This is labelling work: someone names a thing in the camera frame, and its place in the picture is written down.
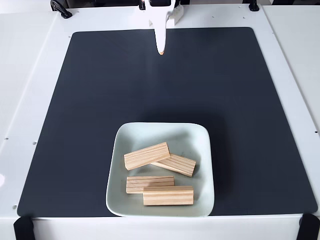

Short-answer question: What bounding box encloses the grooved wooden block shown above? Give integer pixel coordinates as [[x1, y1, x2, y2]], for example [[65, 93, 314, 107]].
[[125, 175, 175, 195], [123, 141, 172, 172]]

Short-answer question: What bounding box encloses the striped wooden block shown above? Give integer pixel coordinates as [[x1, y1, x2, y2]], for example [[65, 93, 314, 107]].
[[150, 153, 197, 178], [142, 185, 195, 207]]

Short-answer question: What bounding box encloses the white square plate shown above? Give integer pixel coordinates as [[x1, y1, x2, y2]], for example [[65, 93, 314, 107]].
[[105, 121, 216, 218]]

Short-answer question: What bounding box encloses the black table mat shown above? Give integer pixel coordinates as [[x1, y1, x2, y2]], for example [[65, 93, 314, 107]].
[[16, 26, 318, 218]]

